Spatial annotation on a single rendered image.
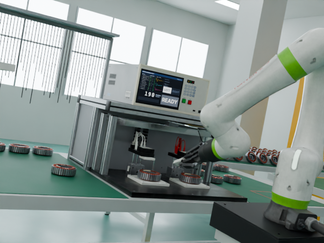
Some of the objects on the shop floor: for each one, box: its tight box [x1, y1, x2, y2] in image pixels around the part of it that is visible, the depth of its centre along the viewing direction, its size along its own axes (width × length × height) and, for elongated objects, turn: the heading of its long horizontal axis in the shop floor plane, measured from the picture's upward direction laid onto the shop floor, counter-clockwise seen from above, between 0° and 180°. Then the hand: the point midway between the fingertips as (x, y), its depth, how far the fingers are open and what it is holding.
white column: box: [222, 0, 288, 176], centre depth 621 cm, size 50×45×330 cm
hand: (180, 162), depth 186 cm, fingers closed
